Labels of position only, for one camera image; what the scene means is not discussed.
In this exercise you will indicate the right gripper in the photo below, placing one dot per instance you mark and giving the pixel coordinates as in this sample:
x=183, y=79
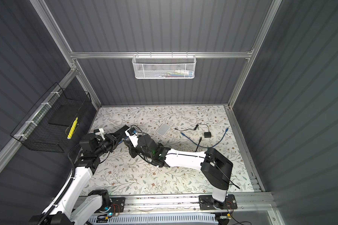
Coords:
x=132, y=149

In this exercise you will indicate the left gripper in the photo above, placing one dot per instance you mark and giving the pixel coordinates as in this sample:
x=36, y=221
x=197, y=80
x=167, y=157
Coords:
x=112, y=140

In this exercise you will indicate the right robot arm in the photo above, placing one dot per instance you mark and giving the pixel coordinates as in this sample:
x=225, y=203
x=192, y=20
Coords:
x=216, y=167

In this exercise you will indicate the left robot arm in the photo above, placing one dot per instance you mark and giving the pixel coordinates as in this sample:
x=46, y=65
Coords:
x=61, y=210

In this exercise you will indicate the white flat box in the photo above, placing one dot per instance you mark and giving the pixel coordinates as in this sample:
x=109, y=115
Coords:
x=163, y=129

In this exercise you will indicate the yellow item in basket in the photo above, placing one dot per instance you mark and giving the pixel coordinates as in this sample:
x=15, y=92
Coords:
x=72, y=128

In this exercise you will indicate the black pad in basket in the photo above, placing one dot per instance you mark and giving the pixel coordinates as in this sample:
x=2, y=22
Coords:
x=65, y=115

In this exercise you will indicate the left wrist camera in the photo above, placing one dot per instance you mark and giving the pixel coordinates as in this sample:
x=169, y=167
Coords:
x=100, y=132

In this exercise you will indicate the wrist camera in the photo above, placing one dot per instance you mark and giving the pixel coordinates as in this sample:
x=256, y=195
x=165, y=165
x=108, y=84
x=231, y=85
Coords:
x=132, y=135
x=100, y=132

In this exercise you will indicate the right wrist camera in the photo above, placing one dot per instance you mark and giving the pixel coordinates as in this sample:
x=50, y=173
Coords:
x=132, y=135

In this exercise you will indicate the black wire wall basket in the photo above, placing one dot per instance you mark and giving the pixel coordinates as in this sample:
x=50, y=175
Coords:
x=52, y=126

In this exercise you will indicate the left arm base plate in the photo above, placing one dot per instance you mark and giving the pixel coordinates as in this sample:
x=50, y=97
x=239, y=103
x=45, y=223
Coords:
x=117, y=206

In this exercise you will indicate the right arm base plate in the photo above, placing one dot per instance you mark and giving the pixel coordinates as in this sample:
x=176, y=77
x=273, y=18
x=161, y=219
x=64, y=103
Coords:
x=207, y=202

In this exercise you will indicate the white ventilated cable duct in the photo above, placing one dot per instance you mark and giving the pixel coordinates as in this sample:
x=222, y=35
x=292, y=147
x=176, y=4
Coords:
x=156, y=219

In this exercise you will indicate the white mesh wall basket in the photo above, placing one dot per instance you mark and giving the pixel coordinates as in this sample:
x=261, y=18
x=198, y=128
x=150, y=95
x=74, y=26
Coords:
x=164, y=68

